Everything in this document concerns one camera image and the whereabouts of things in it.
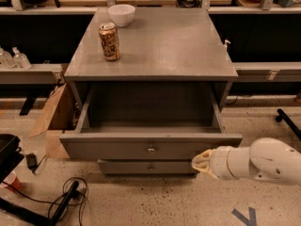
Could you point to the foam-padded gripper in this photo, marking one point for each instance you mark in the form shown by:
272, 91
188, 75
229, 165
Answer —
220, 163

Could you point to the grey top drawer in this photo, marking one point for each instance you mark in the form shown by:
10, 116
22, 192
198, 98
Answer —
148, 122

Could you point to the grey drawer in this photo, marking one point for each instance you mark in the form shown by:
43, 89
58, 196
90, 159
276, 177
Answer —
152, 167
148, 122

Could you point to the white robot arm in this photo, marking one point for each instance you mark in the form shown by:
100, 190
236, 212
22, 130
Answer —
266, 160

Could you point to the grey bottom drawer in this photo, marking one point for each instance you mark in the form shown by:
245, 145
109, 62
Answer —
152, 167

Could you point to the grey wooden drawer cabinet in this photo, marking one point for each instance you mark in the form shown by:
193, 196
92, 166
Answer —
160, 44

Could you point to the black metal floor leg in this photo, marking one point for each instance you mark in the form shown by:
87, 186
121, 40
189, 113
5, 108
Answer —
282, 116

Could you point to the small white pump bottle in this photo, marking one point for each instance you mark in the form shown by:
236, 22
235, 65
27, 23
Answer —
227, 44

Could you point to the brown cardboard box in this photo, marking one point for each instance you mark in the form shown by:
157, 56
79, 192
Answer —
55, 119

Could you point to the gold beverage can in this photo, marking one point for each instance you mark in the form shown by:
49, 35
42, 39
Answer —
109, 37

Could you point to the white ceramic bowl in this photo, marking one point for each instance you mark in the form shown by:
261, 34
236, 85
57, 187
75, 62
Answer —
121, 15

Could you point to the black power adapter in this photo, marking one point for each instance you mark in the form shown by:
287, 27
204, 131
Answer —
31, 161

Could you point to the black bin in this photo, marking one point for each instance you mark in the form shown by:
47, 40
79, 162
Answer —
10, 154

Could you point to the red plastic cup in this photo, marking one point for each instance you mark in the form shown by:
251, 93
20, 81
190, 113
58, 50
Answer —
11, 182

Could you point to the clear sanitizer bottle right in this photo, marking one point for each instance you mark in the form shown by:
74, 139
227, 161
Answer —
21, 59

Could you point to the clear sanitizer bottle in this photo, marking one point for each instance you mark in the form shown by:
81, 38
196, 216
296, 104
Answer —
21, 59
6, 59

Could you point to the clear sanitizer bottle left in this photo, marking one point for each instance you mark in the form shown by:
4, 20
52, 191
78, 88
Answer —
6, 59

